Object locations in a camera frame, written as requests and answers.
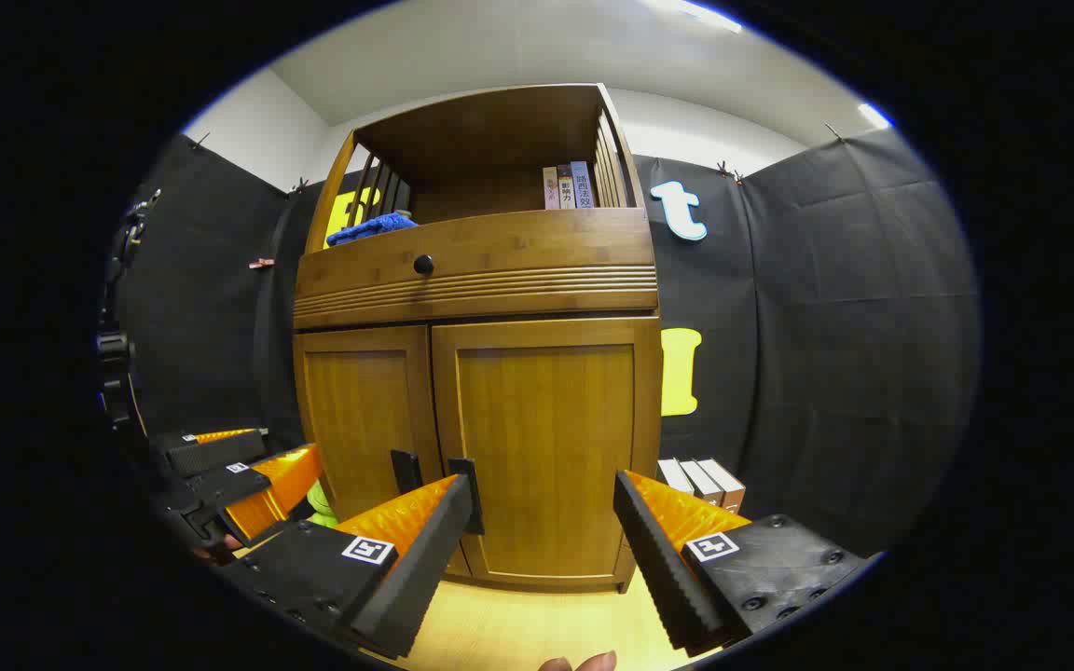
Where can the lavender spine book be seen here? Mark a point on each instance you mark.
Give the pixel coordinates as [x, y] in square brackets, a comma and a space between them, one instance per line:
[583, 184]

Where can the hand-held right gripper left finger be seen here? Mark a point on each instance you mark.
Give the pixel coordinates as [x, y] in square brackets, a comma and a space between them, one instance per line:
[425, 559]

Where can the black backdrop cloth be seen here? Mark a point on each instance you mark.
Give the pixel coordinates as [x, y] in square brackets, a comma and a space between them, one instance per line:
[854, 326]

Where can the blue cloth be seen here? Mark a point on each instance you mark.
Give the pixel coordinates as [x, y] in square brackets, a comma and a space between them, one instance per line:
[374, 226]

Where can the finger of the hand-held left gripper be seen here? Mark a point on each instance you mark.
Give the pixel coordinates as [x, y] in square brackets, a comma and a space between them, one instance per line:
[220, 452]
[234, 485]

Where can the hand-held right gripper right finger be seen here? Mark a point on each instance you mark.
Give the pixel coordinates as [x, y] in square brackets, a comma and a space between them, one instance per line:
[658, 568]

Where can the wooden double-door shoe cabinet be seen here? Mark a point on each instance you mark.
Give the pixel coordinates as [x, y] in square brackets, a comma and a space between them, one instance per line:
[500, 121]

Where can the small ceiling light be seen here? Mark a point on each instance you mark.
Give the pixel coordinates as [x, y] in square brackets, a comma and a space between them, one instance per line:
[874, 115]

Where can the black binder clip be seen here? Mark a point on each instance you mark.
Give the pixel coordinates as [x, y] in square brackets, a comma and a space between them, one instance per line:
[299, 184]
[197, 142]
[833, 130]
[729, 171]

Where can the long ceiling light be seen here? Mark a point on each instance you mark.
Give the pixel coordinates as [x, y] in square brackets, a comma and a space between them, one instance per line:
[700, 13]

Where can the dark spine book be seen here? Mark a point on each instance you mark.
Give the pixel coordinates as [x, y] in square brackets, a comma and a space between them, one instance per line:
[566, 188]

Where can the green plush toy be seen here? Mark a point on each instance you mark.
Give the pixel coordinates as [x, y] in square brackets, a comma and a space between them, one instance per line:
[323, 505]

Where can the wooden drawer with black knob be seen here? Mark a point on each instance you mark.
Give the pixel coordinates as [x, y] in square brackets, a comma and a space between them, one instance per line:
[518, 247]

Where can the pink spine book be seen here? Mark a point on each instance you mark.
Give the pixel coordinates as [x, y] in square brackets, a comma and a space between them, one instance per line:
[550, 188]

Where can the brown boxed book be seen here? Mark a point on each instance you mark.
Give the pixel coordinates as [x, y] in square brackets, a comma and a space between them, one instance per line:
[725, 485]
[672, 475]
[700, 482]

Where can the wooden cabinet door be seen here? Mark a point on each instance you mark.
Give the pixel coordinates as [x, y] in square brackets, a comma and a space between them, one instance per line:
[360, 410]
[546, 419]

